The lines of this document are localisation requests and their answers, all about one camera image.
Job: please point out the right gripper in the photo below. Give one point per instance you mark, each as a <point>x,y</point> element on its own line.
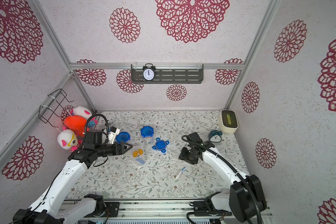
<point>187,155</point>

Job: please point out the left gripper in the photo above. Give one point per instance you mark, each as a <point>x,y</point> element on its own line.
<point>122,151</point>

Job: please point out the blue container lid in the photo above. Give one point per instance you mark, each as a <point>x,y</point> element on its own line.
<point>123,137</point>

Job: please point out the blue toothbrush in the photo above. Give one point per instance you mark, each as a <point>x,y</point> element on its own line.
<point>140,161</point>

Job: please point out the clear plastic container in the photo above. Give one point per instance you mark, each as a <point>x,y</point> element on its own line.
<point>139,156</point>
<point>148,140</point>

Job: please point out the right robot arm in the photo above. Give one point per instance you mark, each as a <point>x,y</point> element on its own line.
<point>246,197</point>

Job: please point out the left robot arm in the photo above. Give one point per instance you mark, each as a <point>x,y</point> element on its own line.
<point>45,210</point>

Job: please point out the teal alarm clock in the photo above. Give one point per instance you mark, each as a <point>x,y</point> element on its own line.
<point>215,136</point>

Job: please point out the wrapped toothbrush lower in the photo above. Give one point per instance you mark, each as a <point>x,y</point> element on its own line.
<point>181,172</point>

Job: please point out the cream box with green window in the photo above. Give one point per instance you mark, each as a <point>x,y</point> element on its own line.
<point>228,122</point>

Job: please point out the red plush toy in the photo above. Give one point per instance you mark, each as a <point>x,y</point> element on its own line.
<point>76,124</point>

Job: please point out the lower white pink plush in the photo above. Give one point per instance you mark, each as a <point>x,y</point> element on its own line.
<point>68,140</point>

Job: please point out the white pink plush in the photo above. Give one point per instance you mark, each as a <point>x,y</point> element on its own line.
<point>68,140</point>
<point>81,111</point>

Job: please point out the upper white pink plush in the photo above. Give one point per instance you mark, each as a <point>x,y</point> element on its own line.
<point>81,111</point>

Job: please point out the black alarm clock on shelf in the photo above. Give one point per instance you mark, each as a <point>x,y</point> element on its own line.
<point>149,73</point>

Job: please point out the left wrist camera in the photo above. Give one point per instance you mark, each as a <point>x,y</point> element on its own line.
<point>112,134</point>

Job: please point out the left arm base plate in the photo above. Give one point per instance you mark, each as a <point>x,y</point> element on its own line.
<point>110,209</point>

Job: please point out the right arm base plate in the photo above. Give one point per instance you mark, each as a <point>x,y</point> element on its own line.
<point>206,208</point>

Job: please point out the grey wall shelf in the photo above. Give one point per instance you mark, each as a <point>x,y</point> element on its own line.
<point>169,76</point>

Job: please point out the black wire basket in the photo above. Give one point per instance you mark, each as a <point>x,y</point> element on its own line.
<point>55,108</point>

